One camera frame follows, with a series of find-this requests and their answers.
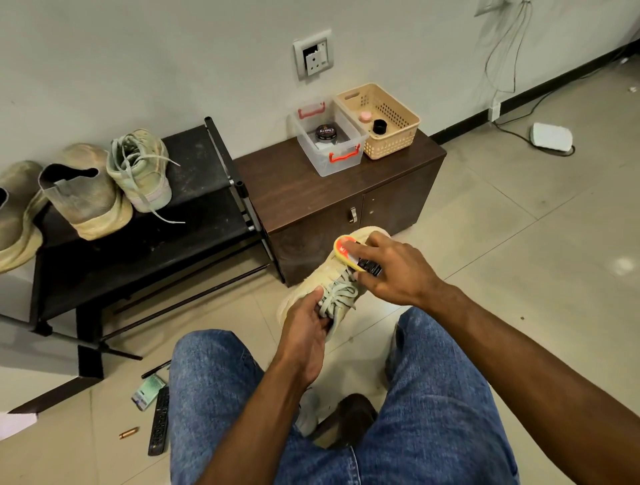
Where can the black round polish tin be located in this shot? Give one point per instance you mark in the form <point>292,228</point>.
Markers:
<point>326,133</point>

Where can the person's left hand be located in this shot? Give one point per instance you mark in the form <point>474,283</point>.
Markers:
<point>302,340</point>

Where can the dark brown wooden cabinet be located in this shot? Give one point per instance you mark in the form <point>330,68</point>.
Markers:
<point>290,185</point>

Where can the black orange shoe brush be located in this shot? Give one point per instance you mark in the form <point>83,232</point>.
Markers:
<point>350,252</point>

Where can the person's right hand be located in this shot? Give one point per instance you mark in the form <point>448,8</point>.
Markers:
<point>400,272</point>

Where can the white wall plug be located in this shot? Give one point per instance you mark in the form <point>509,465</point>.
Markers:
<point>494,111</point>

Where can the white wall socket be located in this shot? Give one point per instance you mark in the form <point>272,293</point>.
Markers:
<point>314,56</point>

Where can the small brass cylinder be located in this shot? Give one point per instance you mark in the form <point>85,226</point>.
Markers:
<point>128,433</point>

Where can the person's right leg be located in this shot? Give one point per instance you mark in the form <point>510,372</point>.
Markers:
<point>440,430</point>

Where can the person's left leg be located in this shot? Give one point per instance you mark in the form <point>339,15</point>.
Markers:
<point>215,410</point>

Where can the person's left forearm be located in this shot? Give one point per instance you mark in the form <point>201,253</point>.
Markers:
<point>255,435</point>

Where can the white paper sheet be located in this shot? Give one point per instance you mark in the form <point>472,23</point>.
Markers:
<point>15,425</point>

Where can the black metal shoe rack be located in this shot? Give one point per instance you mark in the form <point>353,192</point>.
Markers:
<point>170,240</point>

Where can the white router box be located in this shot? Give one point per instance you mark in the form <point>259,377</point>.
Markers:
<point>552,138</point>

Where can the clear plastic storage box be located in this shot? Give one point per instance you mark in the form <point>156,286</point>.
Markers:
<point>335,158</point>

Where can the beige plastic basket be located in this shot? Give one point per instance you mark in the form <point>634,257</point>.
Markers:
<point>390,120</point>

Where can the pink round lid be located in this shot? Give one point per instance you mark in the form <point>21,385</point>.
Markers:
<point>365,116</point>

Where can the person's right forearm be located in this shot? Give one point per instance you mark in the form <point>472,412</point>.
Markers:
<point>540,390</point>

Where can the small black round cap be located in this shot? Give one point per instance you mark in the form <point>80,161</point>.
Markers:
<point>379,127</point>

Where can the worn tan slip-on shoe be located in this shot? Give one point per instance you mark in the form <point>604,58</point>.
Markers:
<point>15,220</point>
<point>90,195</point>

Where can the person's leg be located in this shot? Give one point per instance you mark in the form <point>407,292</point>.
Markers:
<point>440,430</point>
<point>215,410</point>

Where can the pale green lace-up shoe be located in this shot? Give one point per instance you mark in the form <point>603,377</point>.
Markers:
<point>335,280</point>
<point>140,170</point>

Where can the black remote control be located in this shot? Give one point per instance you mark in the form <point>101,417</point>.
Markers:
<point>158,420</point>

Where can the green paper packet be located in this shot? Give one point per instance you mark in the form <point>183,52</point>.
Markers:
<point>148,392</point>

